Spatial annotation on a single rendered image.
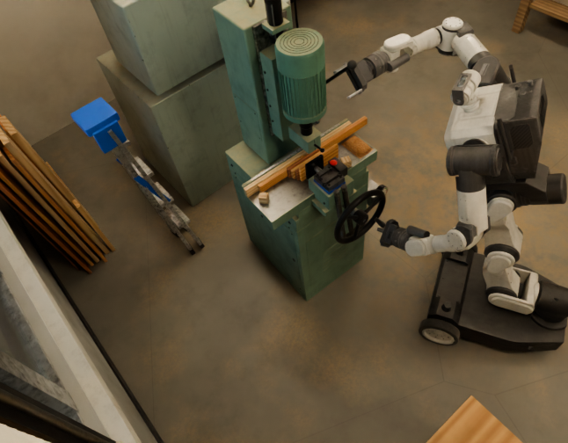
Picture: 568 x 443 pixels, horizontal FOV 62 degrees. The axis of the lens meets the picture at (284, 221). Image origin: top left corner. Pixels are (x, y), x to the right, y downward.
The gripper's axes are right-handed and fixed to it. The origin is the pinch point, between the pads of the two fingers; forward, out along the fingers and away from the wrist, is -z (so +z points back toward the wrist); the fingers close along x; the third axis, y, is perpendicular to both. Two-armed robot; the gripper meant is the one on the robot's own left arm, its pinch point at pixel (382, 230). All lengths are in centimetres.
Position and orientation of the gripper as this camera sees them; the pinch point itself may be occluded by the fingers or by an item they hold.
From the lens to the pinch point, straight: 212.4
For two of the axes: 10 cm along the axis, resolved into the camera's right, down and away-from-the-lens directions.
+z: 4.7, 2.4, -8.5
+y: -8.1, -2.6, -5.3
